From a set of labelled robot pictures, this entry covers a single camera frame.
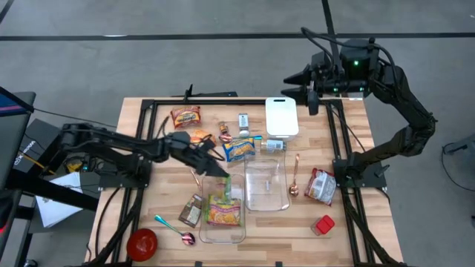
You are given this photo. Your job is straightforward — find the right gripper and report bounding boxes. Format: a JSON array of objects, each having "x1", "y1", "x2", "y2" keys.
[{"x1": 281, "y1": 51, "x2": 337, "y2": 105}]

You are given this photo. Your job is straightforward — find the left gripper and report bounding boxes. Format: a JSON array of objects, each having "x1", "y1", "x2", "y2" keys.
[{"x1": 165, "y1": 130, "x2": 230, "y2": 178}]

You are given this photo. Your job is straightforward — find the orange chicken ramen pack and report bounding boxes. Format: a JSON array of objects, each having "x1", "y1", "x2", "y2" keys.
[{"x1": 189, "y1": 128, "x2": 217, "y2": 148}]

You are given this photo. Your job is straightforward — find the blue ramen pack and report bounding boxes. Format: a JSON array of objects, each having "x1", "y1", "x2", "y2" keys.
[{"x1": 222, "y1": 136, "x2": 257, "y2": 163}]

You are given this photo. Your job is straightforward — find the brown snack packet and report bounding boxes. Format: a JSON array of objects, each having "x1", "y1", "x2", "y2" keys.
[{"x1": 177, "y1": 193, "x2": 204, "y2": 228}]

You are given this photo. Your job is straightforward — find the pink lime shrimp ramen pack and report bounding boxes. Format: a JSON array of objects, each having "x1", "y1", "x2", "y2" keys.
[{"x1": 205, "y1": 175, "x2": 243, "y2": 228}]

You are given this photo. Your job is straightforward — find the glass spice jar white label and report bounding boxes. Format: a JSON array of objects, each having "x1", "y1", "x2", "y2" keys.
[{"x1": 259, "y1": 139, "x2": 287, "y2": 154}]

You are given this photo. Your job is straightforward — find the copper spoon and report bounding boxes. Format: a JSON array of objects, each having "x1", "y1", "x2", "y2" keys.
[{"x1": 288, "y1": 153, "x2": 301, "y2": 197}]

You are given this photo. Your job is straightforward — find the red roast beef ramen pack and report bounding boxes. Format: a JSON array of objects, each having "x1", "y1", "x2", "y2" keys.
[{"x1": 304, "y1": 167, "x2": 338, "y2": 207}]

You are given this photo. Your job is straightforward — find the red-lidded spice container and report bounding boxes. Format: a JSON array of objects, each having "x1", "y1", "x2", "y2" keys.
[{"x1": 310, "y1": 214, "x2": 336, "y2": 237}]

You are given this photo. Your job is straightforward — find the white rectangular tray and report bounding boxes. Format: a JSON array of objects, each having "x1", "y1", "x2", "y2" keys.
[{"x1": 264, "y1": 96, "x2": 300, "y2": 142}]

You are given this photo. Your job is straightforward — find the orange red ramen pack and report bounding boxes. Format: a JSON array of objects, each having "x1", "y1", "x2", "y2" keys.
[{"x1": 169, "y1": 105, "x2": 203, "y2": 130}]

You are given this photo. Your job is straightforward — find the white-capped spice jar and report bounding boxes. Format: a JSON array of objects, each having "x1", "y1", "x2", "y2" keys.
[{"x1": 237, "y1": 112, "x2": 250, "y2": 137}]

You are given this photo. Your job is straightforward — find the clear plastic storage bin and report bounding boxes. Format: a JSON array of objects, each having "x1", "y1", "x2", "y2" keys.
[
  {"x1": 198, "y1": 173, "x2": 247, "y2": 245},
  {"x1": 243, "y1": 157, "x2": 292, "y2": 212}
]

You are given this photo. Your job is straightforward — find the iridescent rainbow spoon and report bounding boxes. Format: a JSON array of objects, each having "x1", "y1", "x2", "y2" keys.
[{"x1": 153, "y1": 214, "x2": 197, "y2": 247}]

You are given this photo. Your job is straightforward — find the red bowl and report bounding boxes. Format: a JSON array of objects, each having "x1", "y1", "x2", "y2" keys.
[{"x1": 125, "y1": 228, "x2": 159, "y2": 263}]

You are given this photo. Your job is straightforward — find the white paper sheet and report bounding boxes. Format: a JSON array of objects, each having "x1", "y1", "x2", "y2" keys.
[{"x1": 35, "y1": 171, "x2": 85, "y2": 229}]

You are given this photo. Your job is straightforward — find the black box white lettering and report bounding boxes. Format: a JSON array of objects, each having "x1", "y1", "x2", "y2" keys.
[{"x1": 14, "y1": 117, "x2": 70, "y2": 175}]

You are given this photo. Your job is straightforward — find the black metal table frame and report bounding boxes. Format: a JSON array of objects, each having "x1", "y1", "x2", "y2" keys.
[{"x1": 79, "y1": 96, "x2": 409, "y2": 267}]

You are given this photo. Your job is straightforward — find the black floor cable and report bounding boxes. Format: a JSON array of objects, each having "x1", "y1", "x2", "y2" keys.
[{"x1": 440, "y1": 142, "x2": 475, "y2": 194}]

